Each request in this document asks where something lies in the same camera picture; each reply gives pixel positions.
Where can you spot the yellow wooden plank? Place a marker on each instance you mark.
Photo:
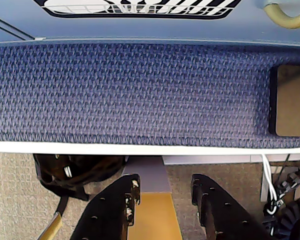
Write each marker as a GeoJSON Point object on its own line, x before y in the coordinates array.
{"type": "Point", "coordinates": [157, 217]}

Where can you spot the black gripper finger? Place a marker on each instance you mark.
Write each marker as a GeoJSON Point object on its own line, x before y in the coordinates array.
{"type": "Point", "coordinates": [107, 207]}
{"type": "Point", "coordinates": [222, 212]}

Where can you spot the blue woven floor mat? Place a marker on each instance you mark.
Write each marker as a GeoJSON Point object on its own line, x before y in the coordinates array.
{"type": "Point", "coordinates": [115, 100]}

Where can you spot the brown panel with black rim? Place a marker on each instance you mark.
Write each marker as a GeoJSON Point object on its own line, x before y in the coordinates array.
{"type": "Point", "coordinates": [292, 100]}

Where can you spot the gray desk leg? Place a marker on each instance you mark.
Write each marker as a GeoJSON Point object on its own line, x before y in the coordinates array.
{"type": "Point", "coordinates": [147, 175]}

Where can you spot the black white dishes sticker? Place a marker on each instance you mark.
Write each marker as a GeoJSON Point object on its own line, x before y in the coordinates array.
{"type": "Point", "coordinates": [65, 10]}

